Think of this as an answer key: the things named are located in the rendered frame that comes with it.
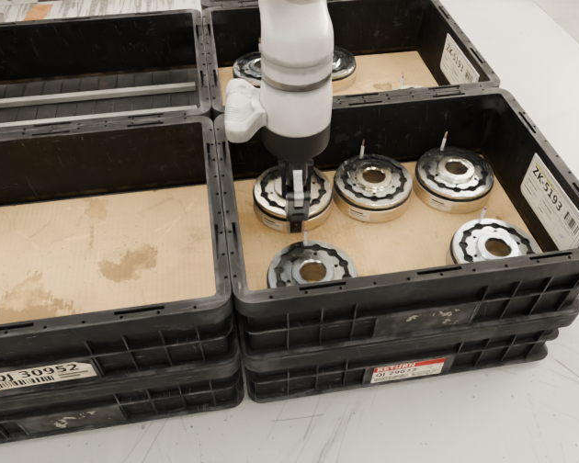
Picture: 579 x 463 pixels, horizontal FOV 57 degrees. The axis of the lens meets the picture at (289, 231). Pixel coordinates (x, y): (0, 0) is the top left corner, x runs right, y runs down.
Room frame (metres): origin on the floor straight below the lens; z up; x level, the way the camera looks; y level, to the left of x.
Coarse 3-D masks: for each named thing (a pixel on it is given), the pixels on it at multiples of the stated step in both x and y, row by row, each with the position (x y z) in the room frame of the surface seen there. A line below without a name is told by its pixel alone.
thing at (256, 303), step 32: (416, 96) 0.61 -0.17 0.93; (448, 96) 0.61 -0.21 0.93; (480, 96) 0.61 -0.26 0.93; (512, 96) 0.61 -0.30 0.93; (224, 128) 0.54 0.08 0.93; (224, 160) 0.50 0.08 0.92; (224, 192) 0.43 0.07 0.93; (576, 192) 0.43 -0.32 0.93; (512, 256) 0.33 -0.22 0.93; (544, 256) 0.34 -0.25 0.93; (576, 256) 0.33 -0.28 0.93; (288, 288) 0.30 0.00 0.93; (320, 288) 0.30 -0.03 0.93; (352, 288) 0.30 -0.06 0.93; (384, 288) 0.30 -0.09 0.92; (416, 288) 0.30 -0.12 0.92; (448, 288) 0.31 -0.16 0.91
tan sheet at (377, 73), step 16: (368, 64) 0.86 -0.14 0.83; (384, 64) 0.86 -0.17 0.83; (400, 64) 0.86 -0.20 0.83; (416, 64) 0.86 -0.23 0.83; (224, 80) 0.81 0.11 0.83; (368, 80) 0.81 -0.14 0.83; (384, 80) 0.81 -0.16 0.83; (400, 80) 0.81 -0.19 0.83; (416, 80) 0.81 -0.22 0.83; (432, 80) 0.81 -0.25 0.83; (224, 96) 0.76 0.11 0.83
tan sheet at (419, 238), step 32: (256, 224) 0.47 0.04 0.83; (352, 224) 0.47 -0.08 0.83; (384, 224) 0.47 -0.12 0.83; (416, 224) 0.47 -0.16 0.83; (448, 224) 0.47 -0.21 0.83; (256, 256) 0.42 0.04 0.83; (352, 256) 0.42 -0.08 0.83; (384, 256) 0.42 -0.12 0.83; (416, 256) 0.42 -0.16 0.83; (256, 288) 0.37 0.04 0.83
